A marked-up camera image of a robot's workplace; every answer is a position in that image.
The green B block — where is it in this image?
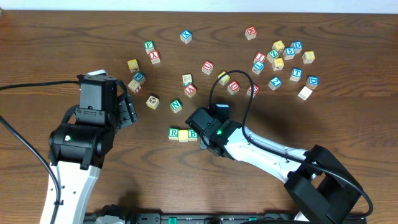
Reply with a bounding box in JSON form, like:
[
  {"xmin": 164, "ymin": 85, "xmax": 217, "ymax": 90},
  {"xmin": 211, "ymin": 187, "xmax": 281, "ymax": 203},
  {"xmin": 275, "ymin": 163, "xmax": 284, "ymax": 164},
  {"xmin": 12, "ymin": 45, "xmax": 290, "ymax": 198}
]
[{"xmin": 188, "ymin": 129, "xmax": 198, "ymax": 141}]

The yellow O block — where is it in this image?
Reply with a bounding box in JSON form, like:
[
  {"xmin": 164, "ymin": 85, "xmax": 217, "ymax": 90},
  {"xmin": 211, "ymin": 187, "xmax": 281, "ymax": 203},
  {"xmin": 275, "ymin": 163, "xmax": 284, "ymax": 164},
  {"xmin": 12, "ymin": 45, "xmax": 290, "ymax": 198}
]
[{"xmin": 178, "ymin": 129, "xmax": 188, "ymax": 142}]

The green R block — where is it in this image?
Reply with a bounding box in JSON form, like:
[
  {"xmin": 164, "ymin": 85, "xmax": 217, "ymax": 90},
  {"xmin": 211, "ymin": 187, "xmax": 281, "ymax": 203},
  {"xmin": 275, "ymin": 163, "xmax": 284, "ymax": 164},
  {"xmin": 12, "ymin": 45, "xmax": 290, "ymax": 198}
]
[{"xmin": 168, "ymin": 128, "xmax": 179, "ymax": 140}]

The blue T block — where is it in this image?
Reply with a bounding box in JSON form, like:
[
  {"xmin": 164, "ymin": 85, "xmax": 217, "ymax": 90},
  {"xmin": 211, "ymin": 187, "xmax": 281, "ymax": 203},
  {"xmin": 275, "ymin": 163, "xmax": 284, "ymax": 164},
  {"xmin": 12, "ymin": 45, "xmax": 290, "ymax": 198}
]
[{"xmin": 290, "ymin": 68, "xmax": 303, "ymax": 82}]

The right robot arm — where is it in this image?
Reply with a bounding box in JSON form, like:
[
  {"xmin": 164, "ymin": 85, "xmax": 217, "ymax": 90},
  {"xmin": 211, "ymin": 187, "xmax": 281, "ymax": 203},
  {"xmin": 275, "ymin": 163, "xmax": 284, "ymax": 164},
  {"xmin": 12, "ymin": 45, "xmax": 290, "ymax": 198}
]
[{"xmin": 186, "ymin": 105, "xmax": 363, "ymax": 223}]

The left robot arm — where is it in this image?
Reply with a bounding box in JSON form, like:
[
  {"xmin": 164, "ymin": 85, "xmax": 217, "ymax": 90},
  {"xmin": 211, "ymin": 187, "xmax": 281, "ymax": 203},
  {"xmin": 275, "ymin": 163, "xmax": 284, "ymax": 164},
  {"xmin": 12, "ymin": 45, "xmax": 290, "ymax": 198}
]
[{"xmin": 40, "ymin": 70, "xmax": 137, "ymax": 223}]

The green N block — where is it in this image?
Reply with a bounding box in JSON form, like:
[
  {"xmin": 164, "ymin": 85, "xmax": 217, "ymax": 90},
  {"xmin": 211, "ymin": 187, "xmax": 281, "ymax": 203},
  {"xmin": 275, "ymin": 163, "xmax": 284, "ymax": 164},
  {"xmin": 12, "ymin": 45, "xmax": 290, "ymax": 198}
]
[{"xmin": 170, "ymin": 99, "xmax": 182, "ymax": 113}]

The red A block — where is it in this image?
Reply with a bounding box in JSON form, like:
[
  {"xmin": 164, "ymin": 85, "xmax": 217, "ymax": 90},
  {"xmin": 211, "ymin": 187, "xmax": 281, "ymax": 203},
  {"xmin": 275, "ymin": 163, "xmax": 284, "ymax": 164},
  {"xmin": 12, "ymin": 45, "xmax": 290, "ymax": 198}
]
[{"xmin": 184, "ymin": 83, "xmax": 197, "ymax": 98}]

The plain wood block red side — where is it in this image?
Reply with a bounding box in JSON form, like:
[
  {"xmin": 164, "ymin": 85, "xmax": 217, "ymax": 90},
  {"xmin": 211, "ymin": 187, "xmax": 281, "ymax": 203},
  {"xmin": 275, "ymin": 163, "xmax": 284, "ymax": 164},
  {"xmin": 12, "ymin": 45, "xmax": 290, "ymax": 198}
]
[{"xmin": 127, "ymin": 80, "xmax": 141, "ymax": 93}]

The red U block lower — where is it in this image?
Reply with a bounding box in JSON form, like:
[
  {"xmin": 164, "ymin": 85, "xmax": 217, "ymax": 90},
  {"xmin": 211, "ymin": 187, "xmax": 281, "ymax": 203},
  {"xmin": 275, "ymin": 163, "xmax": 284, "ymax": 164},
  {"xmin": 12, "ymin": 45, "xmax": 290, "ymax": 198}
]
[{"xmin": 227, "ymin": 80, "xmax": 240, "ymax": 95}]

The red u block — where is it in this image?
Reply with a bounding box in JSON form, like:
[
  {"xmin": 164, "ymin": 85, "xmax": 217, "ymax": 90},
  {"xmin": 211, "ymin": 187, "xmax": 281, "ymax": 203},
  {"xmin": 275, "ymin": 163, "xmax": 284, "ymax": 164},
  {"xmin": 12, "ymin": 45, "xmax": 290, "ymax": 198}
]
[
  {"xmin": 227, "ymin": 80, "xmax": 240, "ymax": 95},
  {"xmin": 201, "ymin": 60, "xmax": 214, "ymax": 75}
]

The blue P block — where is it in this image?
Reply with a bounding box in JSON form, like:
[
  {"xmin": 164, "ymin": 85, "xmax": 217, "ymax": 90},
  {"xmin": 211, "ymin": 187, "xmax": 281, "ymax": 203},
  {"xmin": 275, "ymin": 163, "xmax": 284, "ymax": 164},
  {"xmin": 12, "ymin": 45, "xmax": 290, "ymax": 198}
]
[{"xmin": 132, "ymin": 72, "xmax": 146, "ymax": 85}]

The plain wood block green side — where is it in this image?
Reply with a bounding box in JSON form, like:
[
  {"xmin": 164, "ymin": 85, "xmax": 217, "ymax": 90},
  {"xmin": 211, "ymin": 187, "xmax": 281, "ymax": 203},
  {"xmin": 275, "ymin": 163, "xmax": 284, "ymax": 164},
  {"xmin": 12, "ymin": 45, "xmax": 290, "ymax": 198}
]
[{"xmin": 182, "ymin": 74, "xmax": 193, "ymax": 86}]

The yellow C block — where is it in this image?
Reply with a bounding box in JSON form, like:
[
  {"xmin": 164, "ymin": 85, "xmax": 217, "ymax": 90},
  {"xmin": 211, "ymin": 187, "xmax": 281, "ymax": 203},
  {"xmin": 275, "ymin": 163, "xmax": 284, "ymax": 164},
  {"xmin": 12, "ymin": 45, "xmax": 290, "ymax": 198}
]
[{"xmin": 218, "ymin": 71, "xmax": 230, "ymax": 86}]

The yellow block far left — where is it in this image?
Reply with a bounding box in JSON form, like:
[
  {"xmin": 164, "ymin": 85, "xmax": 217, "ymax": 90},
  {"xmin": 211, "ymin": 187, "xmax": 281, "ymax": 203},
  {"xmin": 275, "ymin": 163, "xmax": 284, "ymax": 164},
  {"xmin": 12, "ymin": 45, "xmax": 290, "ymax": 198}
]
[{"xmin": 127, "ymin": 59, "xmax": 140, "ymax": 73}]

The plain block face picture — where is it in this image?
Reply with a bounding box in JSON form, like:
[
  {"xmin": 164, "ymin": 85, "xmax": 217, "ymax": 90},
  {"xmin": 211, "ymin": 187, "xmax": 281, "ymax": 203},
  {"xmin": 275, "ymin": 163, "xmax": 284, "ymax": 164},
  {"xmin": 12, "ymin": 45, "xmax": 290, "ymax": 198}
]
[{"xmin": 146, "ymin": 95, "xmax": 160, "ymax": 110}]

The red U block upper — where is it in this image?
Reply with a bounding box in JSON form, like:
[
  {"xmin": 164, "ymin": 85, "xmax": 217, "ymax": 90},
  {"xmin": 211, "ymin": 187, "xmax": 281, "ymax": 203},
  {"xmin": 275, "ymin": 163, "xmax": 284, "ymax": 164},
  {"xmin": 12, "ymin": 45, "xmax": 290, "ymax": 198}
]
[{"xmin": 201, "ymin": 60, "xmax": 214, "ymax": 75}]

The red E block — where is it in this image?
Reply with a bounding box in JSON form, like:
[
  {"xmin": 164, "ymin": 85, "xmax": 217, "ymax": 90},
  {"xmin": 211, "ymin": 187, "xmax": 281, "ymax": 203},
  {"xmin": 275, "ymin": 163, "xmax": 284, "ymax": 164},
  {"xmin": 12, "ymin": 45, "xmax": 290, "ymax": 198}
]
[{"xmin": 246, "ymin": 84, "xmax": 259, "ymax": 97}]

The red Y block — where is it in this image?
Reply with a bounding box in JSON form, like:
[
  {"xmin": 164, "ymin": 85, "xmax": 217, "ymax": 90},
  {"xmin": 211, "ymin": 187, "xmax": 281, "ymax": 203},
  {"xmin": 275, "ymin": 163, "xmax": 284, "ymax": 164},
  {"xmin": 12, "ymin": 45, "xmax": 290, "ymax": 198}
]
[{"xmin": 149, "ymin": 50, "xmax": 160, "ymax": 64}]

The green F block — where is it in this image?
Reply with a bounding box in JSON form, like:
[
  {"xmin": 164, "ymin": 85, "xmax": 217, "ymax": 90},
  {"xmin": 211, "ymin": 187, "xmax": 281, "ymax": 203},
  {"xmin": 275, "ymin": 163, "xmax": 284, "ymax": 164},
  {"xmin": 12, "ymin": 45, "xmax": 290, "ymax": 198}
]
[{"xmin": 144, "ymin": 40, "xmax": 155, "ymax": 54}]

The blue L block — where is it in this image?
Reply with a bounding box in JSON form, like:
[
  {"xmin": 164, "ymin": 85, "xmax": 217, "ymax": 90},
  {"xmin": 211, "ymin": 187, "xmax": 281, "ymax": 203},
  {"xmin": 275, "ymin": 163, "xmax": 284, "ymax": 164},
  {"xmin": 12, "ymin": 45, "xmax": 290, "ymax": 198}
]
[{"xmin": 252, "ymin": 61, "xmax": 265, "ymax": 75}]

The blue 2 block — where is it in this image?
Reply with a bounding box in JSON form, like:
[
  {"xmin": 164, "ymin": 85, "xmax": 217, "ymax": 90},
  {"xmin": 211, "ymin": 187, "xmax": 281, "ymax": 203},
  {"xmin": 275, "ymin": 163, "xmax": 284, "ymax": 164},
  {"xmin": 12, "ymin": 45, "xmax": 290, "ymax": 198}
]
[{"xmin": 268, "ymin": 76, "xmax": 282, "ymax": 90}]

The red I block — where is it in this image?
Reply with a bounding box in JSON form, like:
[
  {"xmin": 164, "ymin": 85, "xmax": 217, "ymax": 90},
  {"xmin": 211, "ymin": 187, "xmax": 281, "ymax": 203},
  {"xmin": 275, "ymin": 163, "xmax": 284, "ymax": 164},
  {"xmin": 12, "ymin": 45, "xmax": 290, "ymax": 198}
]
[{"xmin": 253, "ymin": 52, "xmax": 266, "ymax": 63}]

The blue X block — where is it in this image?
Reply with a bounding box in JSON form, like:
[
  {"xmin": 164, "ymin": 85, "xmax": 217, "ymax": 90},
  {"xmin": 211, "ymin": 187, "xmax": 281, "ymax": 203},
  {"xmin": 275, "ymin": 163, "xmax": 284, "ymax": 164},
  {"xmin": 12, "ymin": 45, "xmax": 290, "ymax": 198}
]
[{"xmin": 180, "ymin": 30, "xmax": 192, "ymax": 44}]

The yellow block middle right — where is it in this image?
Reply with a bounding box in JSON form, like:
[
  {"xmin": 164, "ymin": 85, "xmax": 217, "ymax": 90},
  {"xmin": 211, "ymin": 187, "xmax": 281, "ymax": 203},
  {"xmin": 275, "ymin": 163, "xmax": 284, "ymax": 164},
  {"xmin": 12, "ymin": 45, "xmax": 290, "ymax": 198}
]
[{"xmin": 272, "ymin": 58, "xmax": 284, "ymax": 71}]

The green Z block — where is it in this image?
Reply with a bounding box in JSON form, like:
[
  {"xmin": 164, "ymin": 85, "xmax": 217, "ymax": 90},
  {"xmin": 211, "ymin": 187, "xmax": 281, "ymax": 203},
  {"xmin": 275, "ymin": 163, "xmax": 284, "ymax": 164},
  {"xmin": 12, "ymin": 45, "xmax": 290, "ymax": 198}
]
[{"xmin": 266, "ymin": 49, "xmax": 280, "ymax": 63}]

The red H block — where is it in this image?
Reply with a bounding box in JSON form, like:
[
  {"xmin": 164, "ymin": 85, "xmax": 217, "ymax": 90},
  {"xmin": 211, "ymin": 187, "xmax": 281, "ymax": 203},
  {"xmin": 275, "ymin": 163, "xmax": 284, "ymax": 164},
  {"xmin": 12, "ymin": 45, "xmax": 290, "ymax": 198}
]
[{"xmin": 245, "ymin": 27, "xmax": 257, "ymax": 40}]

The plain wood block right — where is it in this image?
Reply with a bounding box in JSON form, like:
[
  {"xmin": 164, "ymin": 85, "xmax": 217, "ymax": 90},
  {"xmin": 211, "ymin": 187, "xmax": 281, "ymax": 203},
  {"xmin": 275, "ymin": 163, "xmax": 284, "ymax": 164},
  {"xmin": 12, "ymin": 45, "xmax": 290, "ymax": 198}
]
[{"xmin": 298, "ymin": 86, "xmax": 313, "ymax": 101}]

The yellow block upper right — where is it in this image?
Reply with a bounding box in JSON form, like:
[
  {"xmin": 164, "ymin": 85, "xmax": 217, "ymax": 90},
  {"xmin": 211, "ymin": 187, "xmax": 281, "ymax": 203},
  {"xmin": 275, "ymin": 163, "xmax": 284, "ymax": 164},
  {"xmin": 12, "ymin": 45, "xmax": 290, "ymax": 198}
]
[{"xmin": 272, "ymin": 40, "xmax": 285, "ymax": 53}]

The blue 5 block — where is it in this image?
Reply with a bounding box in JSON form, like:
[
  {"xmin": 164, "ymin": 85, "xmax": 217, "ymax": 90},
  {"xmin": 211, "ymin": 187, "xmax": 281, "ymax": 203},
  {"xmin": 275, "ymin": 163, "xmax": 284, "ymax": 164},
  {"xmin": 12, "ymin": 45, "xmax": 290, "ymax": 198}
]
[{"xmin": 282, "ymin": 47, "xmax": 295, "ymax": 60}]

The blue D block lower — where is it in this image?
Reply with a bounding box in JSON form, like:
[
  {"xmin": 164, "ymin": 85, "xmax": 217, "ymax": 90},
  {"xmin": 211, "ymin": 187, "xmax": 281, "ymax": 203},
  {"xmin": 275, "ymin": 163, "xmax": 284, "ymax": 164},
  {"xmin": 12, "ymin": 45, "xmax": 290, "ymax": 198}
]
[{"xmin": 306, "ymin": 75, "xmax": 319, "ymax": 90}]

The blue d block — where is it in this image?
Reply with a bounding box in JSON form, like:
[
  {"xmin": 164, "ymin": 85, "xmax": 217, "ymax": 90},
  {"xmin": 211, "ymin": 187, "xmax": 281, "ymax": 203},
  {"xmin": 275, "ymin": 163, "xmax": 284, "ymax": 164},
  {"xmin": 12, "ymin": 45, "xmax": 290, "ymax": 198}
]
[
  {"xmin": 306, "ymin": 75, "xmax": 319, "ymax": 90},
  {"xmin": 290, "ymin": 41, "xmax": 303, "ymax": 54}
]

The blue D block upper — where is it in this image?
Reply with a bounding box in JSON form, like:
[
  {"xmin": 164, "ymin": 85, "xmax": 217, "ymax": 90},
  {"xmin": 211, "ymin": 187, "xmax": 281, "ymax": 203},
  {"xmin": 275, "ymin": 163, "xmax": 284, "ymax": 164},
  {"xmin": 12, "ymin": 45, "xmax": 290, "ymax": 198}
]
[{"xmin": 290, "ymin": 41, "xmax": 303, "ymax": 54}]

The yellow 8 block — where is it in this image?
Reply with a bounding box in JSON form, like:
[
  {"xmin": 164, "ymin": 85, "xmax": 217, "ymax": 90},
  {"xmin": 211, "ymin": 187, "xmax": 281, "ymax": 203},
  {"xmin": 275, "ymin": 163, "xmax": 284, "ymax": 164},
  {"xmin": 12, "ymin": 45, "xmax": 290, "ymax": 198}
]
[{"xmin": 302, "ymin": 51, "xmax": 315, "ymax": 64}]

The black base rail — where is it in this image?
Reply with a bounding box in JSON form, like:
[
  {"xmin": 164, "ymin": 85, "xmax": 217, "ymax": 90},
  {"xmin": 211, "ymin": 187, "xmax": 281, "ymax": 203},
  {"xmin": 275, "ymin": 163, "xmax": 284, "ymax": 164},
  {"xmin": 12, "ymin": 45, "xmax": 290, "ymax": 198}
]
[{"xmin": 83, "ymin": 205, "xmax": 368, "ymax": 224}]

